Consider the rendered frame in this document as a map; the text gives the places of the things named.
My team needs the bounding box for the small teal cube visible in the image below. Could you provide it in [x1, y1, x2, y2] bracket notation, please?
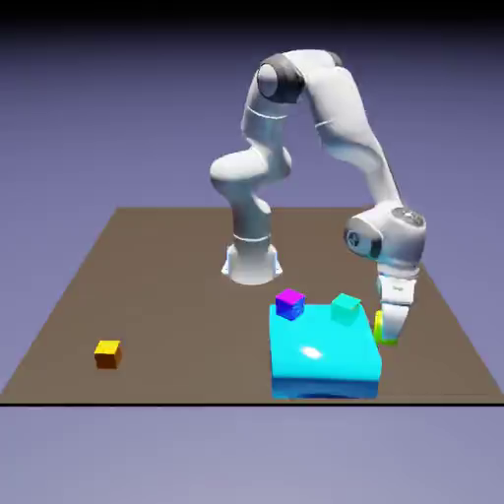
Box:
[330, 292, 362, 328]

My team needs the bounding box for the small orange cube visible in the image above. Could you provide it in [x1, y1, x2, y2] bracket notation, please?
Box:
[94, 340, 123, 370]

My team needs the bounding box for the small lime green cube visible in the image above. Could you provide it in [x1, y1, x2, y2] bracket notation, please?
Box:
[372, 309, 400, 347]

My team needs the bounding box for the large cyan box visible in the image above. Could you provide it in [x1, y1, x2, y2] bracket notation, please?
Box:
[269, 303, 383, 401]

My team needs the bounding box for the small purple cube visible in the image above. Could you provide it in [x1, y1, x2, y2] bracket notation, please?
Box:
[275, 287, 307, 321]

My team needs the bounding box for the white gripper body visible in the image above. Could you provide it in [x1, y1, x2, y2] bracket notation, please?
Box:
[379, 276, 417, 342]

